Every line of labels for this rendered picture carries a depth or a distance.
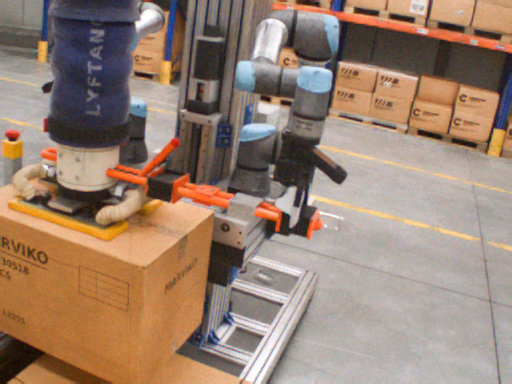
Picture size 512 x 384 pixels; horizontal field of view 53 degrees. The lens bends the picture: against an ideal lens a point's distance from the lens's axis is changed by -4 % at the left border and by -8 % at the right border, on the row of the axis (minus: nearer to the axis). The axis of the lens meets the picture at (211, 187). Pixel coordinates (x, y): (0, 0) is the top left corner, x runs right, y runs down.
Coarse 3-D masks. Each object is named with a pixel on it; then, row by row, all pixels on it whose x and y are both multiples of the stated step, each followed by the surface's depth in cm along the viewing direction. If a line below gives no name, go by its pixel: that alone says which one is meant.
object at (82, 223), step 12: (12, 204) 144; (24, 204) 144; (36, 204) 144; (36, 216) 142; (48, 216) 140; (60, 216) 140; (72, 216) 140; (84, 216) 140; (72, 228) 138; (84, 228) 136; (96, 228) 136; (108, 228) 137; (120, 228) 138; (108, 240) 134
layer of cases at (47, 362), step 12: (36, 360) 164; (48, 360) 165; (60, 360) 166; (168, 360) 173; (180, 360) 174; (192, 360) 175; (24, 372) 158; (36, 372) 159; (48, 372) 160; (60, 372) 161; (72, 372) 161; (84, 372) 162; (168, 372) 168; (180, 372) 168; (192, 372) 169; (204, 372) 170; (216, 372) 170
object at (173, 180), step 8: (160, 168) 142; (152, 176) 138; (160, 176) 140; (168, 176) 140; (176, 176) 141; (184, 176) 138; (152, 184) 135; (160, 184) 134; (168, 184) 133; (176, 184) 134; (152, 192) 136; (160, 192) 136; (168, 192) 135; (176, 192) 135; (160, 200) 136; (168, 200) 135; (176, 200) 136
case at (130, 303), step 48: (0, 192) 154; (48, 192) 158; (0, 240) 144; (48, 240) 136; (96, 240) 134; (144, 240) 137; (192, 240) 148; (0, 288) 150; (48, 288) 141; (96, 288) 133; (144, 288) 127; (192, 288) 157; (48, 336) 147; (96, 336) 139; (144, 336) 134
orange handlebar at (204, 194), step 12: (48, 156) 149; (108, 168) 143; (120, 168) 145; (132, 168) 145; (132, 180) 140; (144, 180) 138; (180, 192) 135; (192, 192) 134; (204, 192) 133; (216, 192) 135; (204, 204) 133; (216, 204) 132; (264, 204) 132; (264, 216) 128; (276, 216) 127
